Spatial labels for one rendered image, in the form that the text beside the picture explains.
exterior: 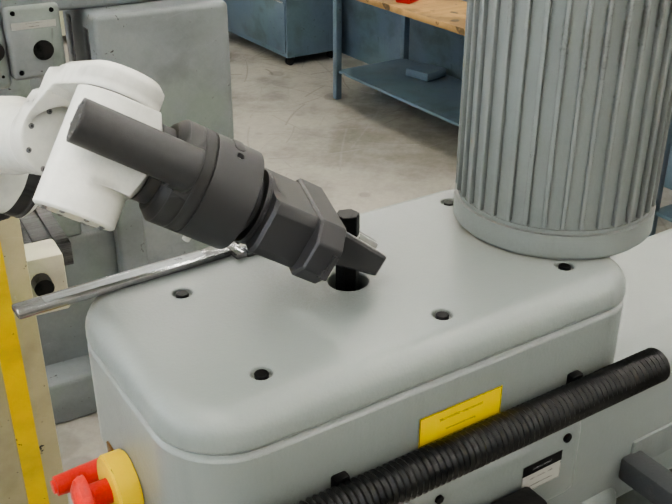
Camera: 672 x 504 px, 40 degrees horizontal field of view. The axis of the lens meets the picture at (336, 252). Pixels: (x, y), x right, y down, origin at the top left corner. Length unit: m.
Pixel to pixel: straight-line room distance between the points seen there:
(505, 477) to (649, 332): 0.25
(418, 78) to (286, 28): 1.54
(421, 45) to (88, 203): 7.05
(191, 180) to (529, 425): 0.36
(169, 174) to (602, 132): 0.38
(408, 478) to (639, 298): 0.46
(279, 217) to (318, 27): 7.62
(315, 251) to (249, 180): 0.08
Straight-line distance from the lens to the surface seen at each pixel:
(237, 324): 0.77
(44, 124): 0.81
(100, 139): 0.68
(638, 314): 1.09
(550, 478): 0.97
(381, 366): 0.73
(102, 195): 0.71
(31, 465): 3.00
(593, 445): 1.02
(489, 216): 0.90
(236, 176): 0.73
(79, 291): 0.83
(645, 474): 1.06
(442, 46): 7.49
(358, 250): 0.80
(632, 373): 0.91
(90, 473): 0.93
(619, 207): 0.89
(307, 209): 0.76
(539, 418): 0.83
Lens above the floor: 2.30
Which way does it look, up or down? 27 degrees down
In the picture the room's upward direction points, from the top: straight up
